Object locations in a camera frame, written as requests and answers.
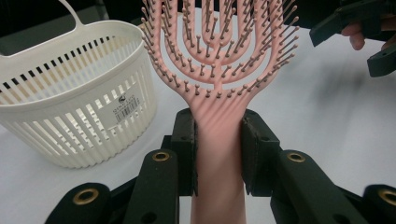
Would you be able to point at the white plastic basket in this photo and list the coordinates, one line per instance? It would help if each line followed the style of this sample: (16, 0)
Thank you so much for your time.
(77, 124)

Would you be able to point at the pink hairbrush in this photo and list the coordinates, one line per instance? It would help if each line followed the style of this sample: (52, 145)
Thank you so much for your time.
(218, 140)

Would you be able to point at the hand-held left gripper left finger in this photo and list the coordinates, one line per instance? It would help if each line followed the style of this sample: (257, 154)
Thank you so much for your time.
(185, 155)

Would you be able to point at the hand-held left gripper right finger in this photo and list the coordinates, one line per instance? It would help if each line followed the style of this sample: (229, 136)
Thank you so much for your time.
(258, 155)

